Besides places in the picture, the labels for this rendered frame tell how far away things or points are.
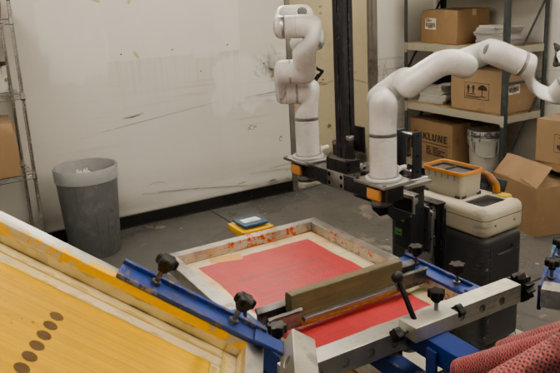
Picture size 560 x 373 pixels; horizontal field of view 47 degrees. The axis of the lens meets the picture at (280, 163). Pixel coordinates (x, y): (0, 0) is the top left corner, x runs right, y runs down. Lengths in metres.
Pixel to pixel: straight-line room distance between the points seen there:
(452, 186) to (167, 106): 3.05
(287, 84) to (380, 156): 0.50
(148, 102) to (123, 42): 0.51
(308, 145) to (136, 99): 2.86
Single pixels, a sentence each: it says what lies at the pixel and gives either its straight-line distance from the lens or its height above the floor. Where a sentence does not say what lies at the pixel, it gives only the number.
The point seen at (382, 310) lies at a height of 0.96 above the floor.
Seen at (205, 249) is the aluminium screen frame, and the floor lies 0.99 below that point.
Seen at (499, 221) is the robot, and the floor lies 0.85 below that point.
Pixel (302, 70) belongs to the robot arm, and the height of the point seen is 1.50.
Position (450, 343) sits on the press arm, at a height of 1.04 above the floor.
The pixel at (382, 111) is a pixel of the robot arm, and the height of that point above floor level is 1.39.
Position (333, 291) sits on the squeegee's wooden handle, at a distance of 1.68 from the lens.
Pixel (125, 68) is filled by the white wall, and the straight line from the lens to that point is 5.17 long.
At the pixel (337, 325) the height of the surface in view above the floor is 0.96.
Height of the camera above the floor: 1.77
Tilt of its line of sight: 15 degrees down
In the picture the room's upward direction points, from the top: 3 degrees counter-clockwise
